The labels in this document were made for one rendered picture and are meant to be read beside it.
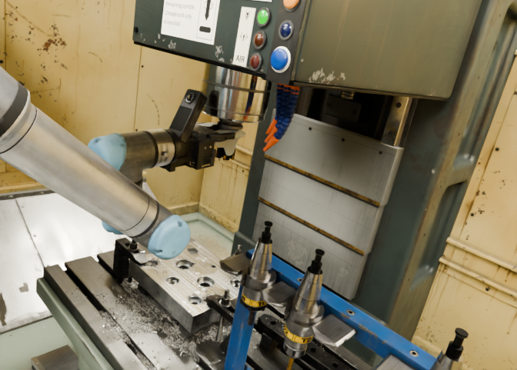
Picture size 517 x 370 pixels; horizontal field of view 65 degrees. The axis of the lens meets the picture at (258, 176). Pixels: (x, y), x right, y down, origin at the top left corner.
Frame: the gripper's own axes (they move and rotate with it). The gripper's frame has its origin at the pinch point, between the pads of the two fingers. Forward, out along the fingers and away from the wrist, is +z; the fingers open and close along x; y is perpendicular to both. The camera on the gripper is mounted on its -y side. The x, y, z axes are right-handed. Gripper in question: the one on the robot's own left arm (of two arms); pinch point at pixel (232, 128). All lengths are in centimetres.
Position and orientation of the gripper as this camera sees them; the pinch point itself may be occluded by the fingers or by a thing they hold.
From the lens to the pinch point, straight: 98.0
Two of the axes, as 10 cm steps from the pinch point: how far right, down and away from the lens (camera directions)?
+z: 6.3, -1.8, 7.5
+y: -1.4, 9.3, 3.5
